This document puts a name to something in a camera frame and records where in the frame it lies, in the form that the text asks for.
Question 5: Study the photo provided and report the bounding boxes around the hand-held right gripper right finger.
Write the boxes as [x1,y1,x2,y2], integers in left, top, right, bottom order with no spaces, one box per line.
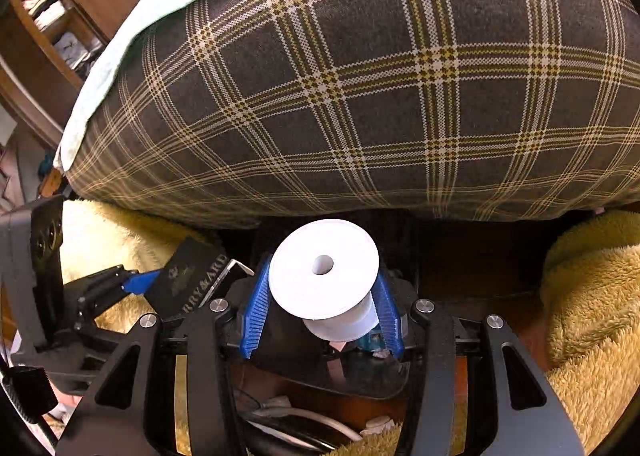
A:
[372,271,586,456]

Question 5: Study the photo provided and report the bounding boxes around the folded clothes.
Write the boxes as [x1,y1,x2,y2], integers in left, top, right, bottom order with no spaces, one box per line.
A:
[22,0,108,79]

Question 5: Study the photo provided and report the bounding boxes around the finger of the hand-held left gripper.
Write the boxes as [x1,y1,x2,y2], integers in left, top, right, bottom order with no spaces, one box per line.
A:
[74,264,162,333]

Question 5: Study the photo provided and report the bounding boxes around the black round object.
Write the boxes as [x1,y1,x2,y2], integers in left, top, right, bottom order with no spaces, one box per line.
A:
[245,423,341,456]

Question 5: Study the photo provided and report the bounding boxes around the yellow fleece blanket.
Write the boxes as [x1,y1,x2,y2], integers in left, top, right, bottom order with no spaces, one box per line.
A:
[47,198,640,456]

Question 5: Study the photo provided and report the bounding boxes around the black cardboard box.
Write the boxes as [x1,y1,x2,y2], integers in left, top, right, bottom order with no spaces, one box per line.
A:
[144,235,255,323]

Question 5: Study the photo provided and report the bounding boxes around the white power cable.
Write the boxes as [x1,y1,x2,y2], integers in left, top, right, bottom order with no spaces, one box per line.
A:
[235,386,363,443]

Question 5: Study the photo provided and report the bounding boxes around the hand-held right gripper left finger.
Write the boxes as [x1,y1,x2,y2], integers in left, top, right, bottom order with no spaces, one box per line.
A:
[55,256,274,456]

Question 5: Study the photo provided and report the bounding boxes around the white plug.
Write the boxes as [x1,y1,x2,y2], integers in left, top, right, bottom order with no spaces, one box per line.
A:
[252,395,293,419]
[360,415,395,439]

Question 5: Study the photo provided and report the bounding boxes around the white plastic spool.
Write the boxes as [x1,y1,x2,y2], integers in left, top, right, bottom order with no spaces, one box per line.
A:
[268,218,381,343]

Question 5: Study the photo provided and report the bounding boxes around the brown plaid mattress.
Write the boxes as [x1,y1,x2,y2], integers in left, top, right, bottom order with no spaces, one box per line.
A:
[65,0,640,229]

